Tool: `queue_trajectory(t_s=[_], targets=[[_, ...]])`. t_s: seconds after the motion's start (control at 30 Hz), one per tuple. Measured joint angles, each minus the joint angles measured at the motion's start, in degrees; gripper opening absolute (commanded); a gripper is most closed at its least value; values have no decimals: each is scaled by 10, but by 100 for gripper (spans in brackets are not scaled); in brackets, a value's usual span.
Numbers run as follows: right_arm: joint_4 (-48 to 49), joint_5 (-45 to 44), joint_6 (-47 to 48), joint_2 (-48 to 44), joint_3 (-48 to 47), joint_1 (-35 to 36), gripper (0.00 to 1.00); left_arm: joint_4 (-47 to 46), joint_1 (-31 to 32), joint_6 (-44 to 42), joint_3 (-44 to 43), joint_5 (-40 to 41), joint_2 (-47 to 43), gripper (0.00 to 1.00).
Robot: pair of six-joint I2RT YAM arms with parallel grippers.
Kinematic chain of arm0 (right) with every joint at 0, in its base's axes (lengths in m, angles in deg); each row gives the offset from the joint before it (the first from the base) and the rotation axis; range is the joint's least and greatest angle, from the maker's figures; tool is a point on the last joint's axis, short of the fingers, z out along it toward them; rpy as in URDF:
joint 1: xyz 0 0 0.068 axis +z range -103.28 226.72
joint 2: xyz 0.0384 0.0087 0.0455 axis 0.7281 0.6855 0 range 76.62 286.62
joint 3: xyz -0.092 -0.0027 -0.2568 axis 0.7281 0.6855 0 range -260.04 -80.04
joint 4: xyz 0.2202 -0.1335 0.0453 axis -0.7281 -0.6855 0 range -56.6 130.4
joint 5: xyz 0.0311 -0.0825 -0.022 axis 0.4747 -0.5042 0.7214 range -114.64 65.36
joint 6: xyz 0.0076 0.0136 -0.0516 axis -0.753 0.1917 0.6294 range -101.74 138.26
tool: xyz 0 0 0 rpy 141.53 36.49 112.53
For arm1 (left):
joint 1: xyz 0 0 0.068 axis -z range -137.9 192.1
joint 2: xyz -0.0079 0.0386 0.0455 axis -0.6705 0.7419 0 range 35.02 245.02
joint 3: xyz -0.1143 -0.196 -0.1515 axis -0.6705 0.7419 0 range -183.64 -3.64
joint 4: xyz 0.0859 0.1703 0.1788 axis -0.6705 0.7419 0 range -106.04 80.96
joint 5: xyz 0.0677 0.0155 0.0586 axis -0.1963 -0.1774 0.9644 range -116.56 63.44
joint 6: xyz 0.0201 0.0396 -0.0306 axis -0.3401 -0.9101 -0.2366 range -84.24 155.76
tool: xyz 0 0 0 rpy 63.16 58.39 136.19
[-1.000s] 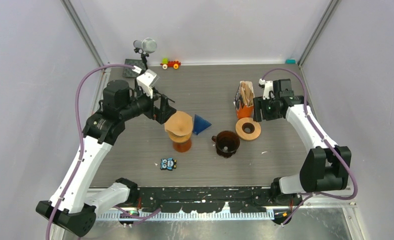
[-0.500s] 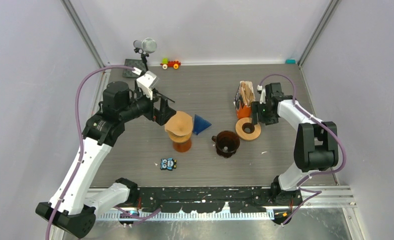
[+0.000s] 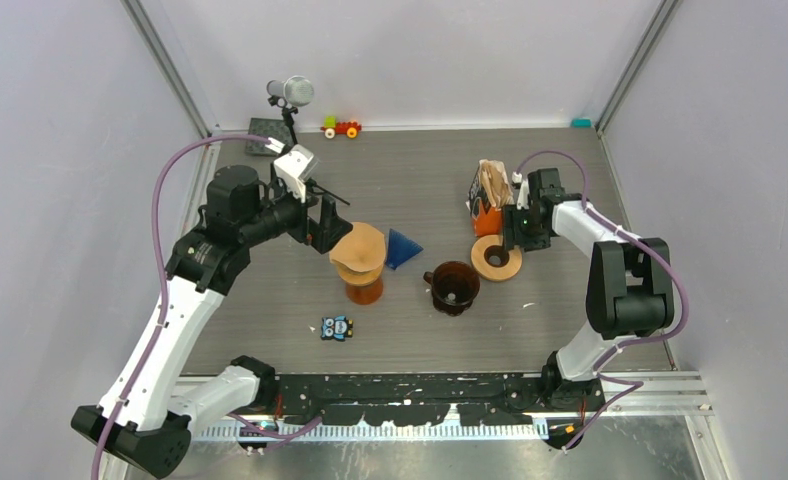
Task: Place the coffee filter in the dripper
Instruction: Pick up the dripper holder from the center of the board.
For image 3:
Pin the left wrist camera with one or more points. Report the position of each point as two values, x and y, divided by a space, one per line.
294 168

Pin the teal block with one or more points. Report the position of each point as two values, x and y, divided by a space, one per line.
583 123

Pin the orange coffee filter box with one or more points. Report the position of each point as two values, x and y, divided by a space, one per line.
489 193

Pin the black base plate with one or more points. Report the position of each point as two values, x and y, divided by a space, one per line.
426 399

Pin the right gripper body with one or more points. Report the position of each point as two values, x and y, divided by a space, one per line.
520 229

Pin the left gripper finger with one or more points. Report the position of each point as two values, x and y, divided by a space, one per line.
328 212
324 238

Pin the brown paper coffee filter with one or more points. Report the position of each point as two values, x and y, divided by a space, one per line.
362 250

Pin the blue owl sticker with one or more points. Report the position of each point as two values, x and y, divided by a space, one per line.
338 328

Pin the colourful toy car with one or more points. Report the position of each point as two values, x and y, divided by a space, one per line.
332 127

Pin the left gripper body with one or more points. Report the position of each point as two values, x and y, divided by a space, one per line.
294 217

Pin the silver microphone on tripod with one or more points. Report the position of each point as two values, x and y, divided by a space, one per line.
290 96

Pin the wooden ring stand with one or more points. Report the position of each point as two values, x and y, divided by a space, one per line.
492 261

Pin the amber glass carafe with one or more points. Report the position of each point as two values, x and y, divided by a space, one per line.
365 294

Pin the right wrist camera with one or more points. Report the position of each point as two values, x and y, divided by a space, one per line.
521 185

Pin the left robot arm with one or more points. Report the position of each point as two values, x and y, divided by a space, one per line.
140 420

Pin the blue plastic dripper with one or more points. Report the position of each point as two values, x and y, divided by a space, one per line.
400 249

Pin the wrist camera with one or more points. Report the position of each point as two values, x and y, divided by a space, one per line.
294 168
521 185

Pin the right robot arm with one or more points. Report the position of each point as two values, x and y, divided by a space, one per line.
629 294

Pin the dark grey studded plate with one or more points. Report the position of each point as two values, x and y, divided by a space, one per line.
270 128

